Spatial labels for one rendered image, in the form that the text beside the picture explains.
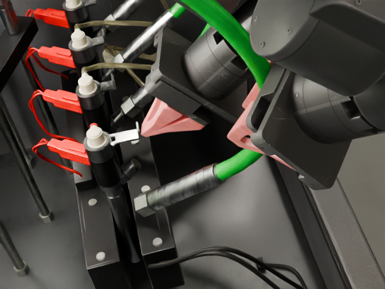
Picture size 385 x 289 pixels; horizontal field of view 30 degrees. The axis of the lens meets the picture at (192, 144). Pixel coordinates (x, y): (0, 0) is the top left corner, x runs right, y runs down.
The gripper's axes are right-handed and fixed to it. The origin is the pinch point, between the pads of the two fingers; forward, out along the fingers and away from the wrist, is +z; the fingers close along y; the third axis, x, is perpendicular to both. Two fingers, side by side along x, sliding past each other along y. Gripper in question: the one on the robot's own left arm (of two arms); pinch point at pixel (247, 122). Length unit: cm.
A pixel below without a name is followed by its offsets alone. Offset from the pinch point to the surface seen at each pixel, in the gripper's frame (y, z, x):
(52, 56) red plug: -9.5, 34.7, -10.1
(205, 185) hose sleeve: 4.1, 5.5, 1.7
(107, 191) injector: 3.6, 24.4, 0.7
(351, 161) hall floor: -70, 112, 90
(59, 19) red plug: -15.5, 38.1, -11.4
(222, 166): 2.6, 3.6, 1.4
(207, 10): -0.8, -7.5, -9.7
